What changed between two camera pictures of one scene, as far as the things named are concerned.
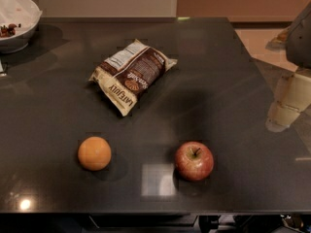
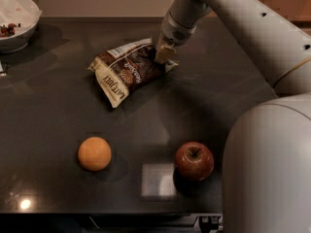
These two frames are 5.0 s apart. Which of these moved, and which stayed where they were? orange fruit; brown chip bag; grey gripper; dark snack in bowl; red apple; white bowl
Moved: grey gripper; brown chip bag
Stayed: red apple; dark snack in bowl; orange fruit; white bowl
